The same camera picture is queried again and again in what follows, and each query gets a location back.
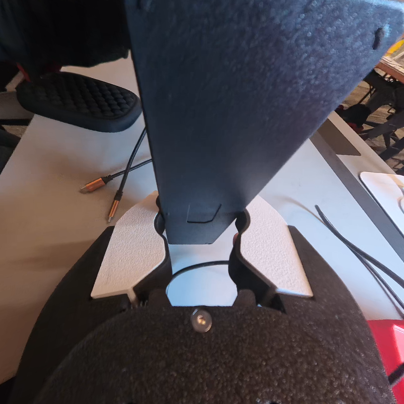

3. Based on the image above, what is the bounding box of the instruction sheet on stand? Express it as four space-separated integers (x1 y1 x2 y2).
360 171 404 239

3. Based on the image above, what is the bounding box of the black usb cable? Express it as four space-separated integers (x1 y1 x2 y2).
344 240 404 289

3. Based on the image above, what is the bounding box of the black hub's attached cable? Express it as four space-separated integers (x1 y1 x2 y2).
172 205 404 318

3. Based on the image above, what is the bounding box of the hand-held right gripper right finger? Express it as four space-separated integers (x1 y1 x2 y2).
228 196 314 299

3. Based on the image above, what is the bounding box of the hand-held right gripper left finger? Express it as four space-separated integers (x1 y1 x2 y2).
90 191 173 300

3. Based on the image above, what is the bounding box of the orange thin-plug usb cable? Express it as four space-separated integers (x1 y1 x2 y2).
107 127 148 223

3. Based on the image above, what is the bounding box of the red plastic bin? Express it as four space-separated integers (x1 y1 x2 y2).
367 319 404 404

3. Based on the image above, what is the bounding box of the black usb hub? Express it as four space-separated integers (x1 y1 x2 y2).
125 0 404 245

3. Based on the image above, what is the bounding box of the black chair armrest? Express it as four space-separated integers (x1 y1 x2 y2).
16 72 142 133

